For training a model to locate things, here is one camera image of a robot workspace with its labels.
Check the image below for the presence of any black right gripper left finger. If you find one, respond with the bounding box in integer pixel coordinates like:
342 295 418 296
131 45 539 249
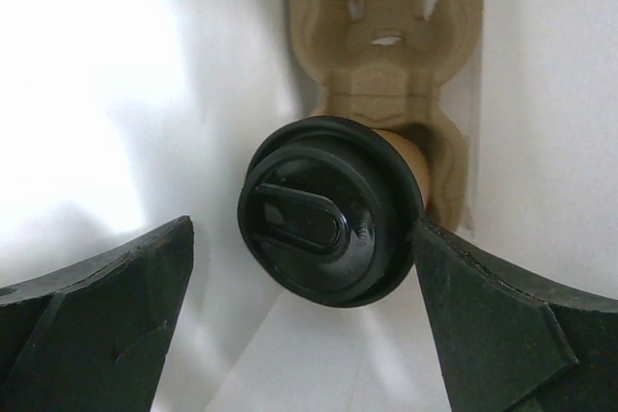
1 216 194 411

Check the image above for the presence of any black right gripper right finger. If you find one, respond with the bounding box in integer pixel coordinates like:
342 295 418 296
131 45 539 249
412 220 617 411

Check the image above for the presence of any black plastic cup lid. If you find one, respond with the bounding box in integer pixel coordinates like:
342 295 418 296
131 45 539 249
237 116 425 308

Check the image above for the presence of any light blue paper bag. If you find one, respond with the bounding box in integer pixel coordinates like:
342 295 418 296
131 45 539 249
1 0 617 411

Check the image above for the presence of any brown paper coffee cup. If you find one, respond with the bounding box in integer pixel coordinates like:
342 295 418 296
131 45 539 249
375 129 431 208

